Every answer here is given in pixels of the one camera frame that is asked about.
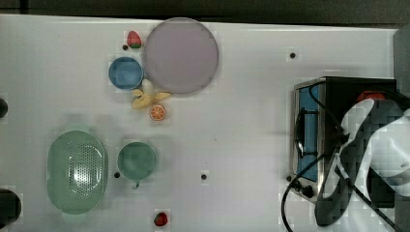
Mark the toy orange slice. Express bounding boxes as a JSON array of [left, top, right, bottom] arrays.
[[149, 103, 166, 121]]

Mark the green perforated colander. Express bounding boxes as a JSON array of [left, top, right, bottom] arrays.
[[46, 130, 107, 215]]

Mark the red toy strawberry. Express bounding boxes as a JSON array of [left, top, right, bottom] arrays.
[[127, 31, 142, 49], [154, 212, 168, 227]]

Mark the black oven door handle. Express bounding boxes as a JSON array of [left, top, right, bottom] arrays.
[[295, 107, 318, 159]]

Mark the red plush ketchup bottle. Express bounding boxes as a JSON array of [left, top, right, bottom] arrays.
[[356, 91, 386, 102]]

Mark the blue bowl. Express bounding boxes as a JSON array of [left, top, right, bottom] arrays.
[[108, 57, 144, 90]]

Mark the red toy strawberry top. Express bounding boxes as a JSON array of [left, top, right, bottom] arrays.
[[127, 31, 142, 49]]

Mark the black cylinder cup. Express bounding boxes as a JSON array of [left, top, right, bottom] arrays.
[[0, 189, 21, 228]]

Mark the green mug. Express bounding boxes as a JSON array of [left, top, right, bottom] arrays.
[[117, 142, 158, 189]]

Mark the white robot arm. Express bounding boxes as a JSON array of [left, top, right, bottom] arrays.
[[314, 99, 409, 226]]

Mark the large grey round plate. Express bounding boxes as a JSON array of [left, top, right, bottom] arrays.
[[143, 17, 219, 94]]

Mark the black toaster oven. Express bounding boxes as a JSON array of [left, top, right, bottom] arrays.
[[288, 76, 396, 204]]

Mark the toy peeled banana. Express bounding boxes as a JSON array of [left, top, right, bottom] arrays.
[[132, 79, 171, 109]]

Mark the red toy strawberry bottom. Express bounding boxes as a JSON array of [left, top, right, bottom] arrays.
[[154, 212, 168, 227]]

